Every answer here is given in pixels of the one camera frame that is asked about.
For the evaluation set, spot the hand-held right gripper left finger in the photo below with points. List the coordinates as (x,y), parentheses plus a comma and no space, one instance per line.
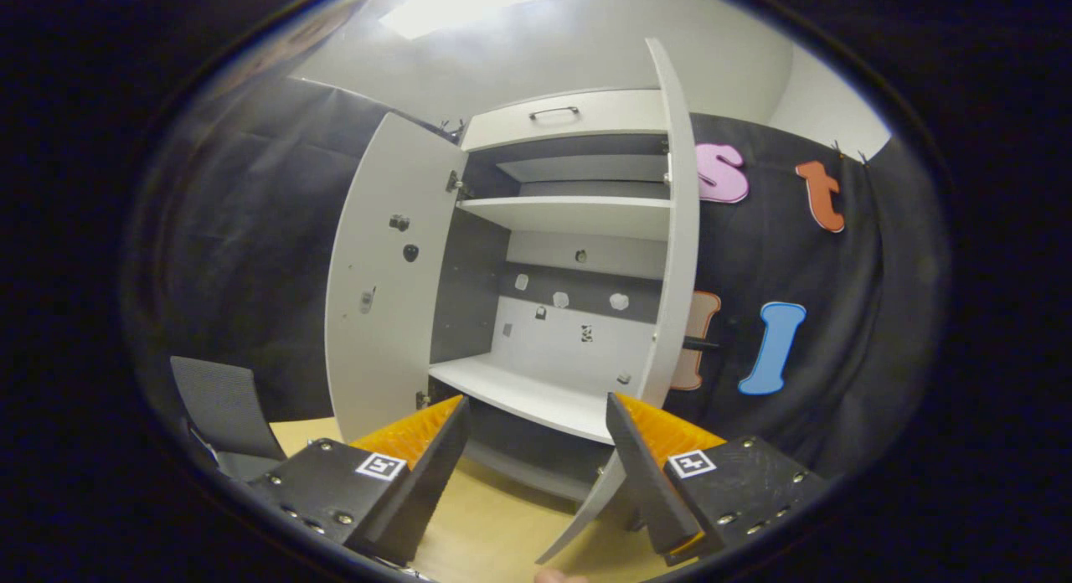
(423,491)

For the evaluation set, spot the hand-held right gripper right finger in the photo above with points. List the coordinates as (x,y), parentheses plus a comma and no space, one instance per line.
(645,482)

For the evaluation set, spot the white cabinet door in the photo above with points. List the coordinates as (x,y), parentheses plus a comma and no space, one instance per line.
(682,231)
(377,357)

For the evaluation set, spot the white cabinet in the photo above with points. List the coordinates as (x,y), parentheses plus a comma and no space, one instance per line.
(569,219)

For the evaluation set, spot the metal door hinge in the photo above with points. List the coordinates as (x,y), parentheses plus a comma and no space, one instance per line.
(422,399)
(455,184)

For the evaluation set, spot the white cabinet drawer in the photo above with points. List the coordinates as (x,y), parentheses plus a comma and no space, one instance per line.
(620,118)

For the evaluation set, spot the grey mesh chair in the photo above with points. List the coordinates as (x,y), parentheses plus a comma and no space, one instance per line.
(222,407)

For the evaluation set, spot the black backdrop cloth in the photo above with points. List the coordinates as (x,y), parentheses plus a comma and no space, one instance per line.
(251,248)
(871,315)

